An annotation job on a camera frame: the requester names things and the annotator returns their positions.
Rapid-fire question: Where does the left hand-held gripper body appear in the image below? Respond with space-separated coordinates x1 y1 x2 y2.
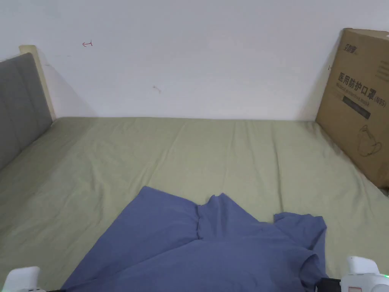
3 266 44 292

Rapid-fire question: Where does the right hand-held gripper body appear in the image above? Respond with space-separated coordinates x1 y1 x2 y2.
316 256 389 292

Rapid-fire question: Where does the blue shirt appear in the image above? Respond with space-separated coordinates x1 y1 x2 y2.
60 186 330 292

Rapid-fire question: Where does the grey padded headboard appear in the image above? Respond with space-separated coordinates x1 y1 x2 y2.
0 52 54 171

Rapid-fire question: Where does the brown cardboard carton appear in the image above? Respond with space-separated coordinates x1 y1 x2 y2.
315 28 389 189

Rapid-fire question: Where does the bed with pale green sheet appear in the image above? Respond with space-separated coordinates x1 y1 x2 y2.
0 117 389 292

